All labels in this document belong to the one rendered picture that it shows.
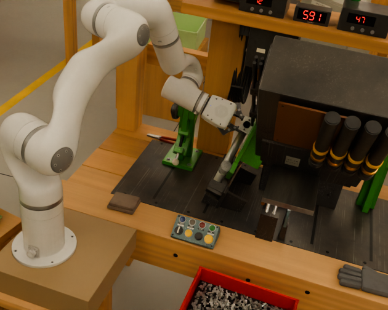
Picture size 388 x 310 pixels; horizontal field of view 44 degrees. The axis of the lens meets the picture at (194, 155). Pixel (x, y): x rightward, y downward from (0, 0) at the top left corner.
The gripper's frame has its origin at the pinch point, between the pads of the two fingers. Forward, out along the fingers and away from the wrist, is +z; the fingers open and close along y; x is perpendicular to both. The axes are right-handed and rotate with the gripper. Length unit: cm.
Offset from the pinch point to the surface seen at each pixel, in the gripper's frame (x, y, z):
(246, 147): -8.2, -8.6, 3.9
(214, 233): -4.3, -38.7, 7.6
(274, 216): -5.9, -24.6, 22.5
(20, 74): 273, 20, -204
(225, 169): -0.6, -17.3, 1.1
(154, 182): 19.8, -31.2, -20.1
